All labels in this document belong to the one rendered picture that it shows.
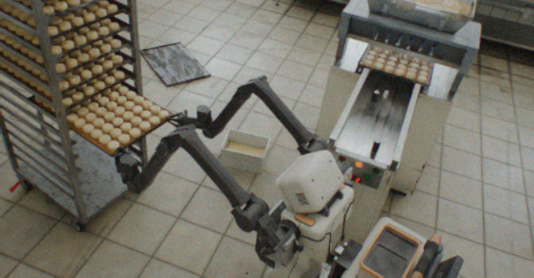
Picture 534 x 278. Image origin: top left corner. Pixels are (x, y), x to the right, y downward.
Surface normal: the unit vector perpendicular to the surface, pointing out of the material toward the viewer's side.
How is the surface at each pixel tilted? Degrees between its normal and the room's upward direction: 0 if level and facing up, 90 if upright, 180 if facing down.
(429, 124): 90
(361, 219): 90
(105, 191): 0
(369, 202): 90
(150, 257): 0
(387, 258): 0
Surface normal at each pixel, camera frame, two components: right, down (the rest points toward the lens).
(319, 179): 0.68, -0.20
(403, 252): 0.11, -0.77
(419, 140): -0.39, 0.55
